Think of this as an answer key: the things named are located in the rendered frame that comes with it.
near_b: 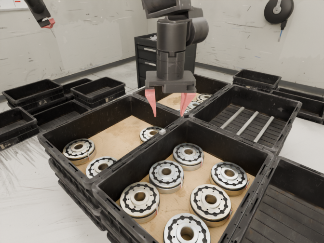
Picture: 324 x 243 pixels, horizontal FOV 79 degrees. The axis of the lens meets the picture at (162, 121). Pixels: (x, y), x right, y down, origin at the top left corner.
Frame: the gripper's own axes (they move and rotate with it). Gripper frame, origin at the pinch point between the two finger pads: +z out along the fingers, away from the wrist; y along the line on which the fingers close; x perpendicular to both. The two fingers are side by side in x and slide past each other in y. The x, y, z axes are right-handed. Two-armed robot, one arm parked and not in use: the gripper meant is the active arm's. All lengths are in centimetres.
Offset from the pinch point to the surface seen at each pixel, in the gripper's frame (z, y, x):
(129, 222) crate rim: 13.6, 9.0, 18.8
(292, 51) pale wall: 46, -217, -252
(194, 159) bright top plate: 20.3, -9.3, -4.5
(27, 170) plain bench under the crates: 37, 54, -20
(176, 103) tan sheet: 23, -10, -47
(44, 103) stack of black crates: 58, 95, -119
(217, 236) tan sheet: 23.3, -10.4, 17.6
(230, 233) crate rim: 13.3, -9.7, 22.2
